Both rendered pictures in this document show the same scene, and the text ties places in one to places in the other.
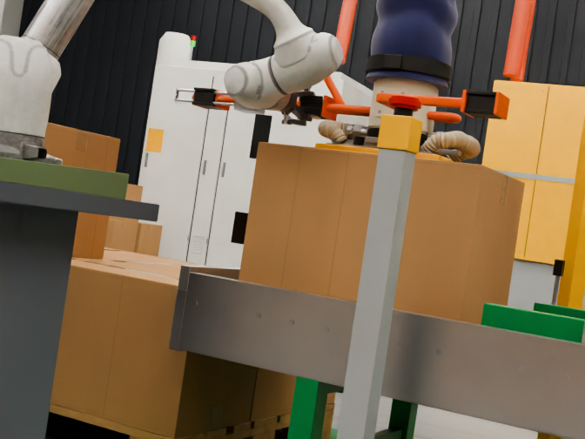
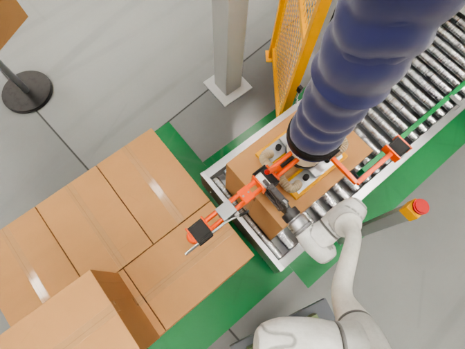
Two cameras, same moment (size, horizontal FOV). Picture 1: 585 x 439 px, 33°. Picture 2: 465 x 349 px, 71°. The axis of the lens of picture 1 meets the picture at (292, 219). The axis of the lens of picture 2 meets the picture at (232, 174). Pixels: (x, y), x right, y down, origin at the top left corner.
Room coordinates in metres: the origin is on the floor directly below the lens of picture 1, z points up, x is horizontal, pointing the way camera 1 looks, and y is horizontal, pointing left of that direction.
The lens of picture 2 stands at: (2.66, 0.44, 2.40)
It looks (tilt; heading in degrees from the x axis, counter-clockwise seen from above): 71 degrees down; 288
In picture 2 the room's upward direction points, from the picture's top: 5 degrees clockwise
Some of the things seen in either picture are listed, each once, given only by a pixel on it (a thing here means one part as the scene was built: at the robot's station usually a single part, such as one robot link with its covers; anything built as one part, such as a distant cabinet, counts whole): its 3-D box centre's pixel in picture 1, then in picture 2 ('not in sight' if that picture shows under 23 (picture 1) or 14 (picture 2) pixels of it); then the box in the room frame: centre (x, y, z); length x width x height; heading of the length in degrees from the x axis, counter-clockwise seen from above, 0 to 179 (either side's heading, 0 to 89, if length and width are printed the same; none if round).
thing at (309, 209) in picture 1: (382, 238); (292, 170); (2.55, -0.24, 0.75); 0.60 x 0.40 x 0.40; 63
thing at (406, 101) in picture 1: (404, 107); (419, 207); (2.00, -0.19, 1.02); 0.07 x 0.07 x 0.04
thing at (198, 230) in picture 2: (211, 99); (198, 230); (2.83, 0.28, 1.07); 0.08 x 0.07 x 0.05; 62
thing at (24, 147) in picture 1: (13, 146); not in sight; (2.16, 0.64, 0.83); 0.22 x 0.18 x 0.06; 50
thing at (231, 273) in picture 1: (254, 280); (240, 219); (2.71, 0.08, 0.58); 0.70 x 0.03 x 0.06; 152
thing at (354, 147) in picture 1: (383, 149); (316, 169); (2.47, -0.20, 0.97); 0.34 x 0.10 x 0.05; 62
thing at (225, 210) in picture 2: (250, 104); (225, 210); (2.77, 0.17, 1.07); 0.07 x 0.07 x 0.04; 62
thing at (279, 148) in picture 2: not in sight; (288, 140); (2.63, -0.29, 0.97); 0.34 x 0.10 x 0.05; 62
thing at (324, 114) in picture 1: (317, 107); (265, 179); (2.67, -0.02, 1.08); 0.10 x 0.08 x 0.06; 152
